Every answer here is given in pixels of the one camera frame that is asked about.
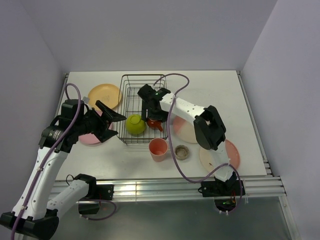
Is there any pink plastic plate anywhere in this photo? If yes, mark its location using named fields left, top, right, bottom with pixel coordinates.
left=78, top=111, right=113, bottom=145

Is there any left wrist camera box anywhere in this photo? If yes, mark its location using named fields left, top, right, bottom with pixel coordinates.
left=82, top=96, right=90, bottom=104

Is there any lime green bowl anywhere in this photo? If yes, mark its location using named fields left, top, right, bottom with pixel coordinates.
left=125, top=114, right=146, bottom=135

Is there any pink cream plate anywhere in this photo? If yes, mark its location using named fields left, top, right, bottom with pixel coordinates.
left=199, top=139, right=241, bottom=172
left=173, top=116, right=198, bottom=144

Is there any aluminium frame rail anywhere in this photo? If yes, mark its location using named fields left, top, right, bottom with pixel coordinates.
left=51, top=176, right=287, bottom=203

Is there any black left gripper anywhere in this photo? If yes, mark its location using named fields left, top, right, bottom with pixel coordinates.
left=75, top=100, right=126, bottom=143

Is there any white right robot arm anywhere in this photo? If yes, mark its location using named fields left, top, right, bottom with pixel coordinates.
left=137, top=84, right=242, bottom=196

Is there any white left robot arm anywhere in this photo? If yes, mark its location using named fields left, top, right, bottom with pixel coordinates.
left=0, top=99, right=126, bottom=240

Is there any black wire dish rack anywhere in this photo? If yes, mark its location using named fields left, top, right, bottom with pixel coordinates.
left=116, top=73, right=168, bottom=146

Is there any orange black mug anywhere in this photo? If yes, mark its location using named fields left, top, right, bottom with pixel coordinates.
left=146, top=118, right=163, bottom=132

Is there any orange plastic plate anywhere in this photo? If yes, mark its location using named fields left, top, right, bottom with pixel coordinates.
left=87, top=83, right=123, bottom=111

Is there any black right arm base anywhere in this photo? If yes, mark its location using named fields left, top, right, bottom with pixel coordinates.
left=197, top=180, right=246, bottom=197

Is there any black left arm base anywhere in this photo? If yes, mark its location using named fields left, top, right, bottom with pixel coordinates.
left=78, top=184, right=114, bottom=215

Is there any speckled ceramic small cup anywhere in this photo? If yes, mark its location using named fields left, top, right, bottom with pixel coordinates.
left=174, top=145, right=189, bottom=161

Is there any salmon pink cup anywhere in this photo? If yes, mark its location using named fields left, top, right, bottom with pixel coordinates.
left=148, top=138, right=168, bottom=163

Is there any pink cream plate upper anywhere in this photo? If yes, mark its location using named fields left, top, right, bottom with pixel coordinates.
left=173, top=116, right=198, bottom=144

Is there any pink cream plate lower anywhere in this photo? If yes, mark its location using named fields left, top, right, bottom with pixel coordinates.
left=199, top=139, right=241, bottom=172

